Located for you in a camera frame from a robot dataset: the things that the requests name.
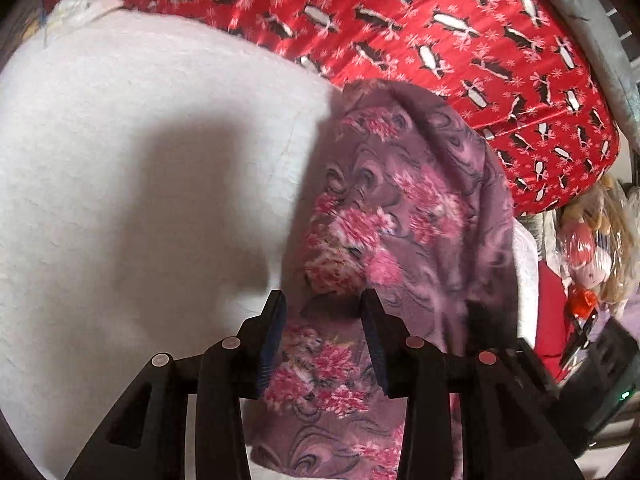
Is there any red pillow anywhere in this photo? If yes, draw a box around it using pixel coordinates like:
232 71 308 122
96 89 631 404
535 260 577 382

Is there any red printed quilt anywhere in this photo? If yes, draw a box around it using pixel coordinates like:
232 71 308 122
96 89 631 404
92 0 622 218

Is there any white printed cloth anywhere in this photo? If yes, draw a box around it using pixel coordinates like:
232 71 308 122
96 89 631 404
42 0 127 49

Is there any grey headboard cushion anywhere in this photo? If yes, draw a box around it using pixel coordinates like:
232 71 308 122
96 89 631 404
516 0 640 154

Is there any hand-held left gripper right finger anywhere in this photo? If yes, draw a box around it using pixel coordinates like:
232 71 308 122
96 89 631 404
360 289 588 480

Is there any purple floral shirt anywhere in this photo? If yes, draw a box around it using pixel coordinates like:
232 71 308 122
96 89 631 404
250 80 519 480

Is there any white quilted bed sheet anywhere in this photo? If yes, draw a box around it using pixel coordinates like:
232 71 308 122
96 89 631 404
0 7 539 480

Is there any plastic bag of plush toys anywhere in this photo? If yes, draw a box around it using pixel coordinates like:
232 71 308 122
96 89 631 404
554 175 640 322

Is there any orange toy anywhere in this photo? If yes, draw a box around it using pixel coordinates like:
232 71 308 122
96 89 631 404
570 287 599 319

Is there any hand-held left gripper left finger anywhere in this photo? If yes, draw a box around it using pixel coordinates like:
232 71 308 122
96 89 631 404
64 289 289 480

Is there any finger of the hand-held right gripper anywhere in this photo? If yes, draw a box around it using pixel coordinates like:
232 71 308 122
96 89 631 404
500 336 563 403

